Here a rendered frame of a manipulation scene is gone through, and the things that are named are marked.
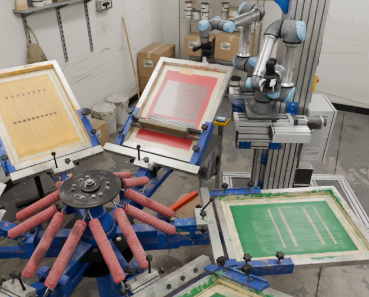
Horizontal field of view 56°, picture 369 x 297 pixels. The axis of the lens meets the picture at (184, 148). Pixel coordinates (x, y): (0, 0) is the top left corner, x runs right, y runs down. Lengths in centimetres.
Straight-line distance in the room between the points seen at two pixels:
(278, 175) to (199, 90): 108
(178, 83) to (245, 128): 60
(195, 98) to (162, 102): 24
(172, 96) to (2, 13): 199
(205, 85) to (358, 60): 357
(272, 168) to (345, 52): 306
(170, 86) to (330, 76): 366
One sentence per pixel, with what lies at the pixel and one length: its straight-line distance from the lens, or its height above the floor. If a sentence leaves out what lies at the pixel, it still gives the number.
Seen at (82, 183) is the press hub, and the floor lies 131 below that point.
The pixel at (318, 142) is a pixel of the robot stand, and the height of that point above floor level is 96.
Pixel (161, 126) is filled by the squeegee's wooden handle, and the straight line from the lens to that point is 227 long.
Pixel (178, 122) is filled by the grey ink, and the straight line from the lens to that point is 236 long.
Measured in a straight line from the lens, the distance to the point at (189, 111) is 240.
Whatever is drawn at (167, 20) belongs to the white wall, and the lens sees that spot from 636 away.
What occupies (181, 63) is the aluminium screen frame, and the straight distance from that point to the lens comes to 265.
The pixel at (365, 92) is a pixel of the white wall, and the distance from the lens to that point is 590.
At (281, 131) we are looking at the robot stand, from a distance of 253.
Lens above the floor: 235
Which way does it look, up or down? 32 degrees down
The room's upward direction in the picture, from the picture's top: straight up
